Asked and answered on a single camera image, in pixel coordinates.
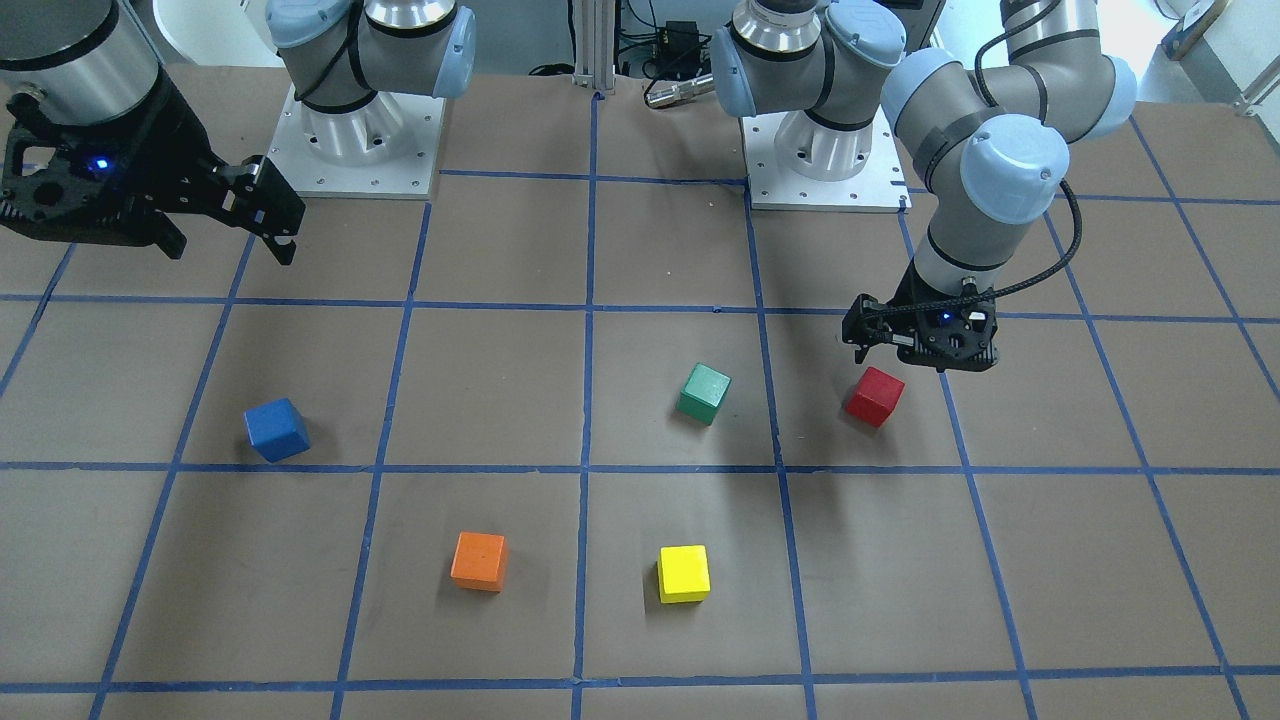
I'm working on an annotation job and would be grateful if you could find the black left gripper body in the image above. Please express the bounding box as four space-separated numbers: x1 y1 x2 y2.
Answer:
842 264 1000 373

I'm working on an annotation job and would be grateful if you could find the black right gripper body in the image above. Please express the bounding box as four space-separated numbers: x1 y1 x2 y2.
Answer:
3 76 227 259

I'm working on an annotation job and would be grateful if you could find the red wooden block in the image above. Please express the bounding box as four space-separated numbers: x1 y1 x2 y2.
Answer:
844 366 906 428

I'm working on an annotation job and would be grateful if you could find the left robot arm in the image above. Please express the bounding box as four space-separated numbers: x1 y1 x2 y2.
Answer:
710 1 1137 372

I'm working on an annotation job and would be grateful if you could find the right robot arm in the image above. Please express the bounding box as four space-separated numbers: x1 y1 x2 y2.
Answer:
3 1 477 265

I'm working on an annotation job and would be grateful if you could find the blue wooden block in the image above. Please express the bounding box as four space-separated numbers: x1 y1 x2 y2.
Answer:
243 398 311 462

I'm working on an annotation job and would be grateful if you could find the green wooden block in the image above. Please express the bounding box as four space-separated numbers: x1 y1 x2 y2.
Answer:
675 363 732 427

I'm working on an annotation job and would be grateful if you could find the yellow wooden block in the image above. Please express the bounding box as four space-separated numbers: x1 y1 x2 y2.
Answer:
657 544 710 603

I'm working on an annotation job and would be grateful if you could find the orange wooden block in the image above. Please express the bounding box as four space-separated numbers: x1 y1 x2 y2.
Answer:
451 530 509 593

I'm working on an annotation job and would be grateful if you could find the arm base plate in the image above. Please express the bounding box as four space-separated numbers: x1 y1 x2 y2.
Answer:
740 110 911 213
268 87 447 201

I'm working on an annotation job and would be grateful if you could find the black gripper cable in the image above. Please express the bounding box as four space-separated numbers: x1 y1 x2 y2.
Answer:
972 29 1085 301

